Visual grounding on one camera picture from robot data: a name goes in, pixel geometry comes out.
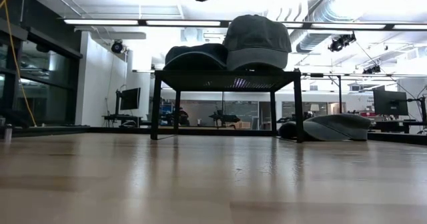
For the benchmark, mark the grey baseball cap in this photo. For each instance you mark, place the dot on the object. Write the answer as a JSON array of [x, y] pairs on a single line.
[[337, 127], [257, 34]]

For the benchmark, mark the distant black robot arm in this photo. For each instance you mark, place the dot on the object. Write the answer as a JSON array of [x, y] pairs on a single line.
[[227, 118]]

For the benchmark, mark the long ceiling light strip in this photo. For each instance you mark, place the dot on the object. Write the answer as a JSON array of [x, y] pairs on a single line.
[[183, 23]]

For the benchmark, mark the black metal mesh rack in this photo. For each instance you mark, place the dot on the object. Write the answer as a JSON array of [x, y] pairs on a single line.
[[220, 79]]

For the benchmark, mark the black ceiling spotlight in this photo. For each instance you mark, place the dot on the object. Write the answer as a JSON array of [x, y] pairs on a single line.
[[117, 47]]

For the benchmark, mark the black computer monitor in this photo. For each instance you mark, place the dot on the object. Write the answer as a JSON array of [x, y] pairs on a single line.
[[130, 99], [390, 102]]

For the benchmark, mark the black track spotlight cluster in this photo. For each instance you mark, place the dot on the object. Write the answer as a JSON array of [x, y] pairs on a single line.
[[373, 69], [337, 44]]

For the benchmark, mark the cardboard box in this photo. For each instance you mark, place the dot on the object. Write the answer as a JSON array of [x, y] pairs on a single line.
[[243, 125]]

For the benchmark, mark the dark office desk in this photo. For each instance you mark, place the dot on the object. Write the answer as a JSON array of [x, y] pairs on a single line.
[[123, 117]]

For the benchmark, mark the black framed glass partition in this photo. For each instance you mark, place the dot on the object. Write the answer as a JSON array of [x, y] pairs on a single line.
[[50, 70]]

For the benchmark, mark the black desk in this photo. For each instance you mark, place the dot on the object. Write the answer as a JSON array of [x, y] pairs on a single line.
[[393, 124]]

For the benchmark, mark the silver ventilation duct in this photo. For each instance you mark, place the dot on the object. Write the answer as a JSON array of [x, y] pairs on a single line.
[[310, 42]]

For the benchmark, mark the black workstation frame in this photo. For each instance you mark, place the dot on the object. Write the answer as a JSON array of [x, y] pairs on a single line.
[[317, 74]]

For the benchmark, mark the black aluminium table frame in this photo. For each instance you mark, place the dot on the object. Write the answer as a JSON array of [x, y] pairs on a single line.
[[100, 130]]

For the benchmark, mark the small grey cylinder post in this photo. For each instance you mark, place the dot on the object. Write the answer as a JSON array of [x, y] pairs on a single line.
[[8, 134]]

